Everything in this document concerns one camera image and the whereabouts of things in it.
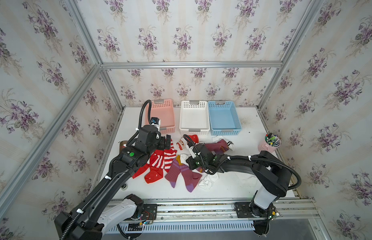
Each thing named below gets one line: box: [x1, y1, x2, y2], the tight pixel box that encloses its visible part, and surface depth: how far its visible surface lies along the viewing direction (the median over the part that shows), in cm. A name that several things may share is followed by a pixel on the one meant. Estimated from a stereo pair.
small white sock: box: [180, 153, 192, 167], surface depth 91 cm
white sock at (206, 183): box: [198, 172, 220, 191], surface depth 83 cm
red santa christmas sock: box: [176, 134, 199, 151], surface depth 103 cm
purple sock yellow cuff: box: [164, 155, 206, 193], surface depth 86 cm
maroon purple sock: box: [205, 139, 230, 155], surface depth 97 cm
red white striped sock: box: [147, 139, 178, 173], surface depth 90 cm
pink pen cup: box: [258, 133, 282, 153], surface depth 90 cm
